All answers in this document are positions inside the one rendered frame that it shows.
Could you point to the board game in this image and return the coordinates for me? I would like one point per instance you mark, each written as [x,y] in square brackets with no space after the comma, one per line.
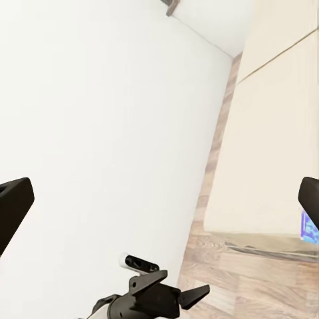
[309,232]

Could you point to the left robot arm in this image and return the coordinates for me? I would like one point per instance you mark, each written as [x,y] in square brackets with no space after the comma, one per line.
[146,297]

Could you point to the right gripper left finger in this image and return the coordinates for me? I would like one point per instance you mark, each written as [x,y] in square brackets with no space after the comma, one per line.
[16,199]

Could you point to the bed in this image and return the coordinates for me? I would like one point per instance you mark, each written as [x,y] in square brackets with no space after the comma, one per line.
[271,140]

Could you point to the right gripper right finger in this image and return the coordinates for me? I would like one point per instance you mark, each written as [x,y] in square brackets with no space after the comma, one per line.
[308,197]

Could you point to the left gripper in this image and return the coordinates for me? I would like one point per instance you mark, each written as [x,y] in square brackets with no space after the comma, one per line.
[148,299]

